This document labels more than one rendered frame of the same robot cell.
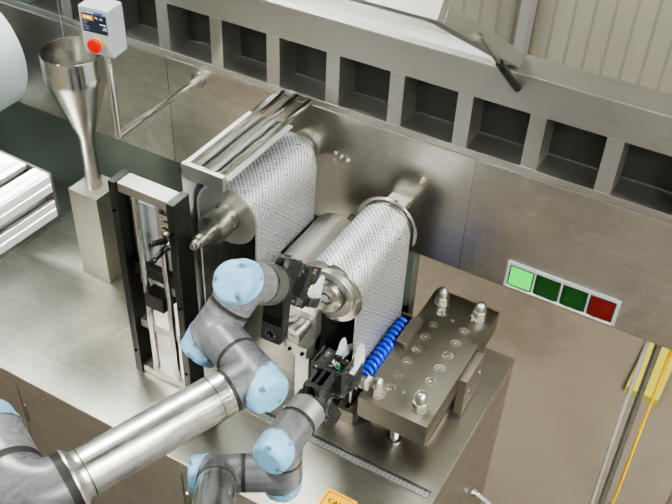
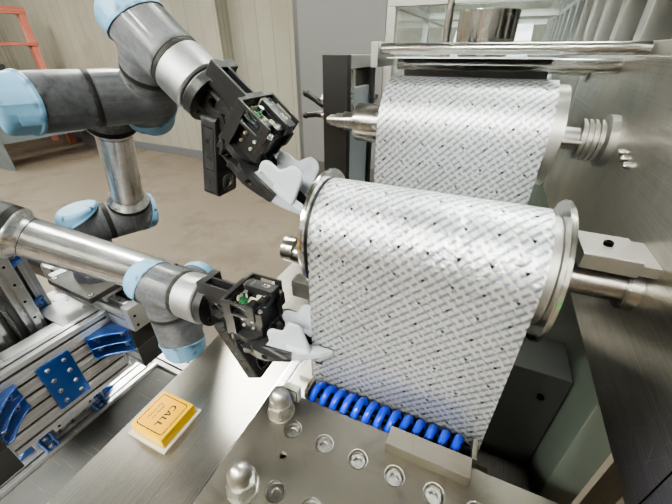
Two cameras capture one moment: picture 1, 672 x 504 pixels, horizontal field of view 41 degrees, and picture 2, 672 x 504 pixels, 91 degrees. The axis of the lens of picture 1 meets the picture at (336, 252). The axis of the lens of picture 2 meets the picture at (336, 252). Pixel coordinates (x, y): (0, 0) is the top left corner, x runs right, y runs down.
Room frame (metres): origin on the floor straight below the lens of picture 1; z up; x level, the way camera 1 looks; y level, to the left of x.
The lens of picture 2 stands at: (1.31, -0.38, 1.44)
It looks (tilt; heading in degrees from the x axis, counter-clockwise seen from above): 31 degrees down; 86
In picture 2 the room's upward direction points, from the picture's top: straight up
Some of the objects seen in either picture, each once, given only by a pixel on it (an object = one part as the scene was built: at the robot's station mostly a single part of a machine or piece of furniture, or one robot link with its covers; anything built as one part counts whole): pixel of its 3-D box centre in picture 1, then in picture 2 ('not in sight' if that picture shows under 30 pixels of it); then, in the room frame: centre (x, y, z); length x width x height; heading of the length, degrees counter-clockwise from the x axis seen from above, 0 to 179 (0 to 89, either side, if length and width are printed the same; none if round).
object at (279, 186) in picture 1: (304, 269); (430, 257); (1.50, 0.07, 1.16); 0.39 x 0.23 x 0.51; 62
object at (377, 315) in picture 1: (379, 312); (397, 357); (1.41, -0.10, 1.12); 0.23 x 0.01 x 0.18; 152
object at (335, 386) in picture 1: (325, 383); (240, 307); (1.20, 0.01, 1.12); 0.12 x 0.08 x 0.09; 152
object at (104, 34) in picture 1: (100, 28); not in sight; (1.61, 0.48, 1.66); 0.07 x 0.07 x 0.10; 70
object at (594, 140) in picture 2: (299, 151); (580, 139); (1.70, 0.09, 1.33); 0.07 x 0.07 x 0.07; 62
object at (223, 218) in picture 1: (218, 223); (373, 123); (1.42, 0.24, 1.33); 0.06 x 0.06 x 0.06; 62
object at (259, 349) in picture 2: (348, 377); (268, 342); (1.24, -0.04, 1.09); 0.09 x 0.05 x 0.02; 151
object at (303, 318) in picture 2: (343, 348); (309, 322); (1.30, -0.03, 1.12); 0.09 x 0.03 x 0.06; 153
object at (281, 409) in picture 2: (377, 385); (279, 400); (1.26, -0.10, 1.05); 0.04 x 0.04 x 0.04
